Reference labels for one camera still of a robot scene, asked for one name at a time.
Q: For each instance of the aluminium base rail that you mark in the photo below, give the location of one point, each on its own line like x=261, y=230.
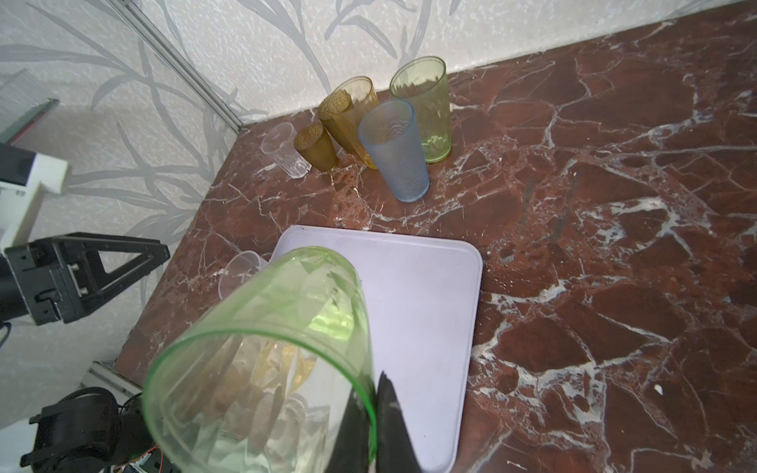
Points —
x=103, y=376

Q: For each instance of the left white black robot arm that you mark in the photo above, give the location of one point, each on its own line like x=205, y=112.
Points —
x=66, y=278

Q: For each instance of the yellow short glass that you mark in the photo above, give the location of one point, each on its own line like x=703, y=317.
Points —
x=280, y=369

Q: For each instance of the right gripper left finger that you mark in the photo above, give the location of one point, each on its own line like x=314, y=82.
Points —
x=351, y=449

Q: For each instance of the amber dotted glass front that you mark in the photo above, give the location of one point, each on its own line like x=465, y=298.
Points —
x=313, y=143

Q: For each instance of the clear glass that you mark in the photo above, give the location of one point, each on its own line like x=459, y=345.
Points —
x=240, y=269
x=278, y=145

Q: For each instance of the amber dotted glass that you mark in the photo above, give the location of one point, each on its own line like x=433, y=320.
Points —
x=329, y=111
x=313, y=143

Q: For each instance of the tall blue frosted glass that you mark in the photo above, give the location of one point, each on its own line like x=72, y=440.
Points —
x=392, y=139

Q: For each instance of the lilac plastic tray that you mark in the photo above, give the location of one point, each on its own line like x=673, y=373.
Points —
x=422, y=296

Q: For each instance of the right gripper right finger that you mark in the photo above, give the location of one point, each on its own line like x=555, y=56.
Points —
x=395, y=453

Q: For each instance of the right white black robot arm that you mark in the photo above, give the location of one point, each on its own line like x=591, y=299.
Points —
x=87, y=431

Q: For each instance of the amber dotted glass rear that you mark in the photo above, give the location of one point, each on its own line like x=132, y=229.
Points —
x=329, y=111

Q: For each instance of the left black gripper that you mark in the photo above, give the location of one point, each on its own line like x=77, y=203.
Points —
x=63, y=278

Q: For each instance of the green short glass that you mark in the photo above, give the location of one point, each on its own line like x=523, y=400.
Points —
x=200, y=404

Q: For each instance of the tall yellow glass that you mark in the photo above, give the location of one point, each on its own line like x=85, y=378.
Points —
x=364, y=99

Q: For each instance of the tall green glass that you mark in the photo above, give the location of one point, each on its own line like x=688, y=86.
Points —
x=423, y=83

